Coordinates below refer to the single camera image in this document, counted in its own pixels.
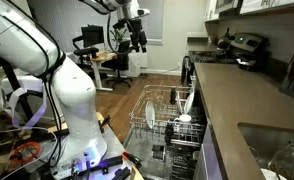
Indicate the white wall cabinets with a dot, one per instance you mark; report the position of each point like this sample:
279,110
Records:
253,5

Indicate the microwave oven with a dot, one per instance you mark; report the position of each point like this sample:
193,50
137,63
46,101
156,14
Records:
225,4

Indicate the black office chair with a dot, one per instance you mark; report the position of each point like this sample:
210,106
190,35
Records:
85,51
122,61

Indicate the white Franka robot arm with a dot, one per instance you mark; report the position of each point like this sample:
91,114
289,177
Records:
73,93

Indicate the green potted plant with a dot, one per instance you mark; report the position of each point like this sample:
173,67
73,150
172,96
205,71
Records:
117,35

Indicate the black cup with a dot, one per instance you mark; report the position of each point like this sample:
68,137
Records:
172,96

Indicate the glass pitcher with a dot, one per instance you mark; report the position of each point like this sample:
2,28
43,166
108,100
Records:
288,160

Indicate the white dish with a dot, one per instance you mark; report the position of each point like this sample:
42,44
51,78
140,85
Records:
269,175

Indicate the steel kitchen sink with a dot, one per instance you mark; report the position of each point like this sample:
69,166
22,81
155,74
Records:
263,140

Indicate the window with blinds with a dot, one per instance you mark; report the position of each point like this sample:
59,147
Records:
155,20

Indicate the white plastic box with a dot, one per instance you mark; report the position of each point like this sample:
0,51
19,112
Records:
20,81

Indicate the wooden desk with white legs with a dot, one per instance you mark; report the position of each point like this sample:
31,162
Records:
102,56

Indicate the black computer monitor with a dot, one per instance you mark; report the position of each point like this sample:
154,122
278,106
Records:
92,36

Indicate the dark kettle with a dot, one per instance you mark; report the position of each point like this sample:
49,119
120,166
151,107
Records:
224,41

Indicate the open dishwasher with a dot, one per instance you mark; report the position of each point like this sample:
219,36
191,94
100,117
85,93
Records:
143,156

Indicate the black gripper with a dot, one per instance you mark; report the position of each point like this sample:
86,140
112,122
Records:
138,31

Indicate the white mug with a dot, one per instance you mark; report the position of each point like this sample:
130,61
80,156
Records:
184,118

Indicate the metal robot mounting table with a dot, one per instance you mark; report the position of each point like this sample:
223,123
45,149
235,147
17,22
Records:
115,143

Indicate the black metal pole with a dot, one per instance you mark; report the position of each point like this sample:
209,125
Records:
12,80

